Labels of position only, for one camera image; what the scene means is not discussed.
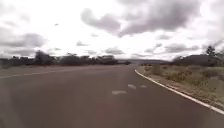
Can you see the grey asphalt road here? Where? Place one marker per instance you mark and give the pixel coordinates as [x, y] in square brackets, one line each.
[83, 106]

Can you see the row of trees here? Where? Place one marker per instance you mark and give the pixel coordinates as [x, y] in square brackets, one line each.
[43, 59]

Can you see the white dashed centre line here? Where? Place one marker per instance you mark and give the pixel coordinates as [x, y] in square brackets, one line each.
[40, 72]

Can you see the white edge line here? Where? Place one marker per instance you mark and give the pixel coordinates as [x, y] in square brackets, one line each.
[180, 93]

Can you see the dry grass verge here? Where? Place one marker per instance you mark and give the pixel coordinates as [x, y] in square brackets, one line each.
[190, 80]

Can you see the distant hills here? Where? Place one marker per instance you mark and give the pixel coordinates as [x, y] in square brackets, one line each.
[196, 60]

